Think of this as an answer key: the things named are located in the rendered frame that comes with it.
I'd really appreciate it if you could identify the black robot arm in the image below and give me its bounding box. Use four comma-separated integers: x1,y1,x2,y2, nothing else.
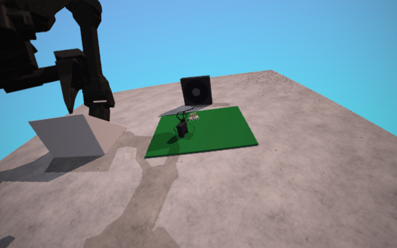
0,0,115,121

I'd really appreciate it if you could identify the black square cooling fan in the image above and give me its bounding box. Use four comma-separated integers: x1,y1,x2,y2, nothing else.
180,75,212,106

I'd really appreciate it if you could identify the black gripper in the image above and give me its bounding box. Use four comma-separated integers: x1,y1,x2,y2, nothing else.
0,41,91,114

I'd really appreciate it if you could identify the green circuit board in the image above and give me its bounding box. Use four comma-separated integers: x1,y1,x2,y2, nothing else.
145,106,258,158

